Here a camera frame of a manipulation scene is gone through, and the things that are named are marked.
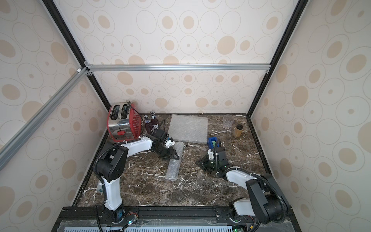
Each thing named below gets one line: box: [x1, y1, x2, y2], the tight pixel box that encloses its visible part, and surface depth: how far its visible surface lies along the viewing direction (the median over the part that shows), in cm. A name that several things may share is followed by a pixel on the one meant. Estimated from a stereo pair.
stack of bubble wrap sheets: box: [167, 114, 209, 144], surface depth 112 cm
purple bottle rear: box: [151, 114, 159, 130], surface depth 102 cm
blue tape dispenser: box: [208, 136, 220, 149], surface depth 97 cm
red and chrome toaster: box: [107, 102, 142, 142], surface depth 97 cm
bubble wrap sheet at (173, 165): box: [165, 141, 185, 181], surface depth 89 cm
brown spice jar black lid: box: [232, 123, 243, 138], surface depth 104 cm
